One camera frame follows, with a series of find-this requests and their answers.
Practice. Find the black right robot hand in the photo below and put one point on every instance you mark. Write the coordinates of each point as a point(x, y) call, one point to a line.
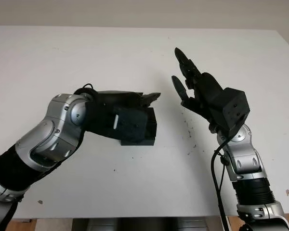
point(207, 86)

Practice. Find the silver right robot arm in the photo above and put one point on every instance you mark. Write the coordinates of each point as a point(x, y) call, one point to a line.
point(245, 161)

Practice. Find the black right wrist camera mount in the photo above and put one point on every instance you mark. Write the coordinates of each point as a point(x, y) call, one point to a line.
point(233, 108)

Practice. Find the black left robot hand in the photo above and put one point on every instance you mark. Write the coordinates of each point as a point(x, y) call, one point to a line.
point(120, 97)

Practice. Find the dark grey robot torso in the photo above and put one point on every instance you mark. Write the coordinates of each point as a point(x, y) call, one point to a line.
point(144, 225)

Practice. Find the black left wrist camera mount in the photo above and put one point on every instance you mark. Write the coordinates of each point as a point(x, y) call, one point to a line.
point(125, 125)

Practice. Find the black camera box base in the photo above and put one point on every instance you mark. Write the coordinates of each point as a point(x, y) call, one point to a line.
point(147, 143)

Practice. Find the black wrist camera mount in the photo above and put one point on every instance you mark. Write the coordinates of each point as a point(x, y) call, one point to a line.
point(125, 125)
point(233, 108)

